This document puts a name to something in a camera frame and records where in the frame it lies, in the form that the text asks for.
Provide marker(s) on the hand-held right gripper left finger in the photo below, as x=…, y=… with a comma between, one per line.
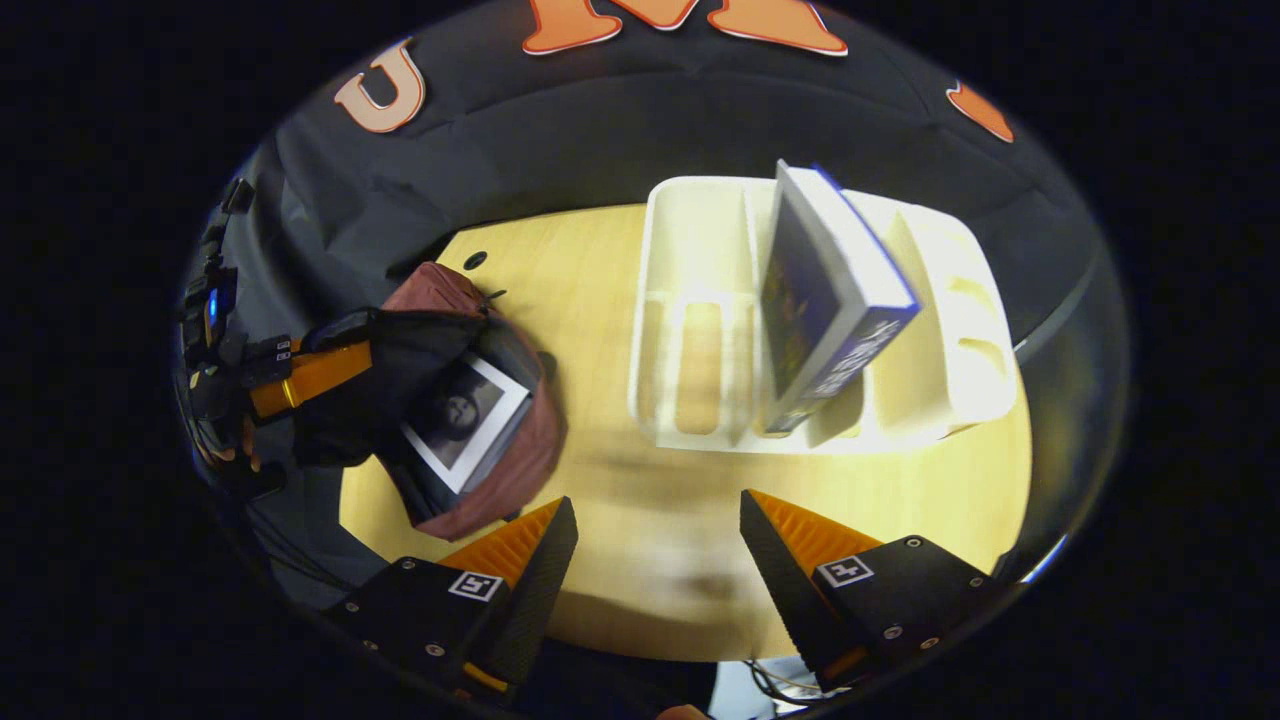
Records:
x=540, y=600

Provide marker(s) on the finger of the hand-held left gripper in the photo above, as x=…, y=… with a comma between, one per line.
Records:
x=340, y=332
x=320, y=378

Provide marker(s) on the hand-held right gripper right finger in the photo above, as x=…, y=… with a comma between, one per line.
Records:
x=785, y=600

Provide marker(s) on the maroon schoolbag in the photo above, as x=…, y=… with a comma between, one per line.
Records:
x=500, y=490

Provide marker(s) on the white portrait cover book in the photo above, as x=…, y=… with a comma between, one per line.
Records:
x=460, y=420

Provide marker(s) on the blue cover book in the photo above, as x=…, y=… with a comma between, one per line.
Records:
x=800, y=300

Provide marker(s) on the cream plastic bookshelf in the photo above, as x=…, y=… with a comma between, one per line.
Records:
x=690, y=240

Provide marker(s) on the black desk grommet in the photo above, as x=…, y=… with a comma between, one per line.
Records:
x=475, y=260

